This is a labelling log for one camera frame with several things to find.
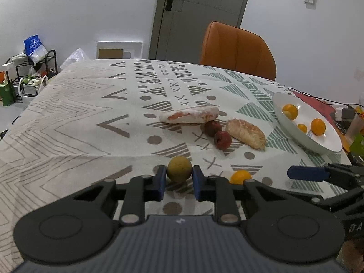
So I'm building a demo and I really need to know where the orange leather chair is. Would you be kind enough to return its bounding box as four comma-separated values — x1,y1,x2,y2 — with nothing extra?
200,21,276,81

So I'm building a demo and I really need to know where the peeled pomelo segment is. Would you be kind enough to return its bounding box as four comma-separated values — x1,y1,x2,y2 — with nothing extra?
225,119,266,150

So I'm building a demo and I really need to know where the black metal rack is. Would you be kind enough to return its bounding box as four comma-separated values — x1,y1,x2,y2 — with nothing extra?
3,49,58,102

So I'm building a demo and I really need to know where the white foam packaging with cardboard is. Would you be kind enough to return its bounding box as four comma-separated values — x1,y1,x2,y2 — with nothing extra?
96,41,143,59

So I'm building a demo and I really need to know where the white power adapter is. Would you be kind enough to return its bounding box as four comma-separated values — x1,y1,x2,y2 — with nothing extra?
334,106,356,122

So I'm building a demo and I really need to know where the pink pomelo segment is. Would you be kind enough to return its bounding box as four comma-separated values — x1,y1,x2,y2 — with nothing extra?
159,106,219,124

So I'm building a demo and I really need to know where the person's right hand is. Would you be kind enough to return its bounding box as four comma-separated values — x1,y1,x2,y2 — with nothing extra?
337,239,364,273

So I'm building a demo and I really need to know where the large orange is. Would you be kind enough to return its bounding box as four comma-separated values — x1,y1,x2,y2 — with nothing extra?
310,118,326,136

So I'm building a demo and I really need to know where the white plate blue rim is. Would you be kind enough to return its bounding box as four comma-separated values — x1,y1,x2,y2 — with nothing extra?
272,92,342,155

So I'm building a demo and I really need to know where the white shopping bag with items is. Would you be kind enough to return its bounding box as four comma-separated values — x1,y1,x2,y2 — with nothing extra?
18,75,48,104

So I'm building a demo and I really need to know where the patterned white tablecloth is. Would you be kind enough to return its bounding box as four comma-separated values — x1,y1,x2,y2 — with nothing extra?
1,60,348,272

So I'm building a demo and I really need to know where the black cable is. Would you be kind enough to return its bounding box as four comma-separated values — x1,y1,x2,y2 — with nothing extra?
287,86,364,109

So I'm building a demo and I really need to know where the green paper bag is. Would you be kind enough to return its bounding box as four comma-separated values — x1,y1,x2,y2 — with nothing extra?
0,82,17,107

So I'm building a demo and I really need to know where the small orange kumquat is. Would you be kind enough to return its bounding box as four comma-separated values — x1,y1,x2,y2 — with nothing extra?
230,169,252,185

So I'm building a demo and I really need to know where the blue white plastic bag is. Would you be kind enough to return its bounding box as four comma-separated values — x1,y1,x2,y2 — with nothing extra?
24,35,48,65

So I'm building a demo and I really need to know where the red small apple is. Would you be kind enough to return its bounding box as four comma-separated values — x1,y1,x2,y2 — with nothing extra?
214,131,232,150

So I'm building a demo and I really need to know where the small yellow kumquat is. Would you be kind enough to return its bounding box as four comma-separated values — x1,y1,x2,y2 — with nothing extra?
297,123,308,134

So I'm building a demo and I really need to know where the dark red plum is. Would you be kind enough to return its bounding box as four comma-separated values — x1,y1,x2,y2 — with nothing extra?
203,120,222,137

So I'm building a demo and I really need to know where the red orange table mat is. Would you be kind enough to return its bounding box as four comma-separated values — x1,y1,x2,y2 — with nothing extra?
289,87,350,154

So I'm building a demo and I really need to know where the grey door with handle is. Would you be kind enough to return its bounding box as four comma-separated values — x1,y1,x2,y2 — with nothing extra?
149,0,247,63

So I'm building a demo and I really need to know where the clear plastic bag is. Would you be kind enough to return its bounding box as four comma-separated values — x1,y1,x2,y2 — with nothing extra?
60,48,89,70

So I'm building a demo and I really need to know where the dried mango snack bag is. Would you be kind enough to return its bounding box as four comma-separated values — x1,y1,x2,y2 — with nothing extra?
349,133,364,158

